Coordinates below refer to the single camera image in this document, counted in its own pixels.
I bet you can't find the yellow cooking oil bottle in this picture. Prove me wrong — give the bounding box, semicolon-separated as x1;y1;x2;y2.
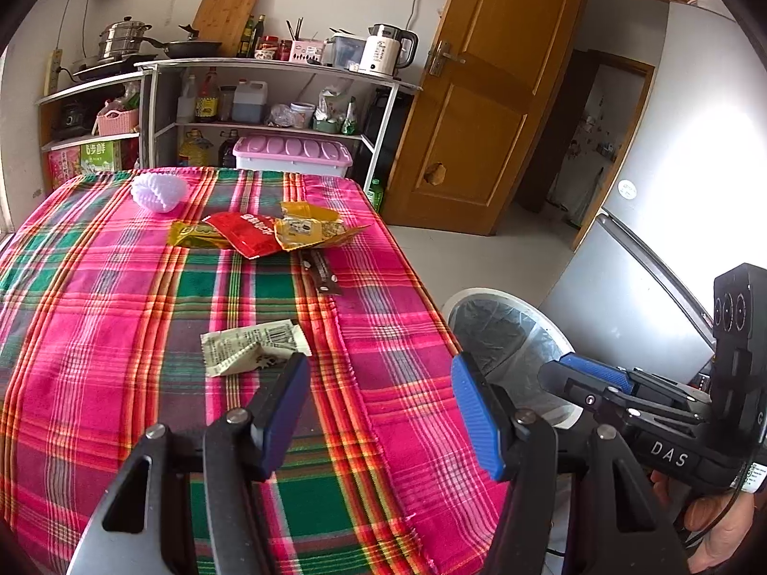
177;128;213;168

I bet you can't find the white electric kettle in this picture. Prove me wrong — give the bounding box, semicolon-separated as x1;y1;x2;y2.
359;23;418;77

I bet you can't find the wooden door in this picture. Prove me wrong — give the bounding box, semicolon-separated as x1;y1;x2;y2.
382;0;585;235

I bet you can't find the green bottle on floor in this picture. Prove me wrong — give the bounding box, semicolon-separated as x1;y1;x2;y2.
367;179;385;212

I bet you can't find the yellow printed snack bag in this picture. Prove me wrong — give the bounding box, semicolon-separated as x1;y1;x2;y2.
274;201;365;252

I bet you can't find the black frying pan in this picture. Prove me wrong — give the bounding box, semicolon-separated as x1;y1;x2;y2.
142;25;222;58

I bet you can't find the white metal shelf rack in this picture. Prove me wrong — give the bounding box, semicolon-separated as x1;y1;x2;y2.
36;57;407;175

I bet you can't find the pale barcode wrapper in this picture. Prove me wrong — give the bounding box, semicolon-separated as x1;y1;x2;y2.
200;319;312;378

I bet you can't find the pink lid storage box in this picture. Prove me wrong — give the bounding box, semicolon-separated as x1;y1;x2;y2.
232;135;354;177

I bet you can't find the pink utensil holder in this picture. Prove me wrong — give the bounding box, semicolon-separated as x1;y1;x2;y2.
289;39;325;65

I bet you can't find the yellow candy bar wrapper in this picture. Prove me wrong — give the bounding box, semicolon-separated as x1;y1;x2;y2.
168;221;232;249

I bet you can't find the pink plastic basket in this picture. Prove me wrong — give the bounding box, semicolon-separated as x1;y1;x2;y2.
96;109;139;137

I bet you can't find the dark small snack wrapper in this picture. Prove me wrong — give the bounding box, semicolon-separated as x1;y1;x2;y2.
300;249;343;296

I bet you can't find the white foam fruit net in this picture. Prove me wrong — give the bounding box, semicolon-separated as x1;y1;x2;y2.
131;172;187;213

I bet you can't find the red snack wrapper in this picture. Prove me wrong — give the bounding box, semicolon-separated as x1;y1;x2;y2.
203;212;282;260

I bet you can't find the steel steamer pot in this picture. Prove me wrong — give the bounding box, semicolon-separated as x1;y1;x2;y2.
99;16;152;61

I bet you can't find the person's right hand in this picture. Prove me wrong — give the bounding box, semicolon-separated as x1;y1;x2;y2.
684;492;766;574

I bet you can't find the pink plaid tablecloth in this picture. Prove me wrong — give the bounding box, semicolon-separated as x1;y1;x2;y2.
1;168;503;574

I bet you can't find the dark liquid plastic jug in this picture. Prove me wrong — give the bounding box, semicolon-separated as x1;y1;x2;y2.
232;79;268;125

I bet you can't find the white round trash bin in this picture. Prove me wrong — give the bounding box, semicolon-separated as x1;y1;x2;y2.
442;287;582;430

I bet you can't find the soy sauce bottle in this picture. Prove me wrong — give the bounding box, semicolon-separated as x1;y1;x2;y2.
194;68;220;122

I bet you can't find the wooden cutting board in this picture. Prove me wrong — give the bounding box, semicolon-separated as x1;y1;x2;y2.
191;0;257;56

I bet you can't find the green cardboard box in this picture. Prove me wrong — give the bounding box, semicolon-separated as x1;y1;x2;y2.
79;140;122;173

